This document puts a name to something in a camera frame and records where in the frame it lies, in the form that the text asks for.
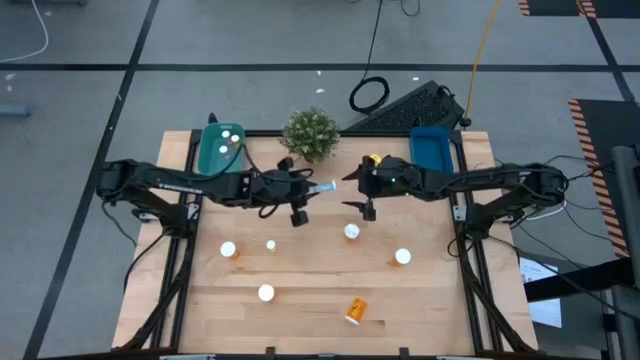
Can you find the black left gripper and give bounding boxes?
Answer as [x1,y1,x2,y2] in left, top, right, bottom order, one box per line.
[252,157,324,207]

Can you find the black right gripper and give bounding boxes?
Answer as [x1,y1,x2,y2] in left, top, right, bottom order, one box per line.
[341,154,424,209]

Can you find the blue plastic bin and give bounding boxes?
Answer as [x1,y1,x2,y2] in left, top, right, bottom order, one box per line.
[408,126,455,174]

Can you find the teal plastic bin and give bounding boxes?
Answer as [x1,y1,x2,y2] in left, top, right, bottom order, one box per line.
[198,122,246,176]

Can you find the artificial plant in black pot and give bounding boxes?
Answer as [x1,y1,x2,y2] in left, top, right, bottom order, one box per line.
[278,105,341,165]

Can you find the white paper sheet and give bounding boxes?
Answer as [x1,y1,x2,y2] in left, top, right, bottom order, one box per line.
[519,256,564,330]

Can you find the black metal beam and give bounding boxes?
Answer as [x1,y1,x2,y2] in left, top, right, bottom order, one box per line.
[523,257,636,304]

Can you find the black mat with orange stripes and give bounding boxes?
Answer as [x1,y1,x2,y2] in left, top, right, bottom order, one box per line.
[518,0,640,20]
[568,98,640,260]

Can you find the black aluminium table frame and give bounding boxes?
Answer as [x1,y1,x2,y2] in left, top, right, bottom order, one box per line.
[119,128,539,357]

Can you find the black cable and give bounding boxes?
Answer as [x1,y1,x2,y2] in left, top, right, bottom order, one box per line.
[348,0,391,115]

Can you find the yellow cable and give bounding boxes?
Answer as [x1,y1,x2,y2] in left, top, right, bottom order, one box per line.
[463,0,503,121]

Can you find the gray metal post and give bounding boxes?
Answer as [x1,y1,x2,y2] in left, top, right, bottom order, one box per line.
[610,144,640,360]

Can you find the white cable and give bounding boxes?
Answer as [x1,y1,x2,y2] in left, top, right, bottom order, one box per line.
[0,0,50,64]

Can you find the gray floor bracket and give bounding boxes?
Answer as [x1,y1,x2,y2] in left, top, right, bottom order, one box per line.
[0,103,32,119]

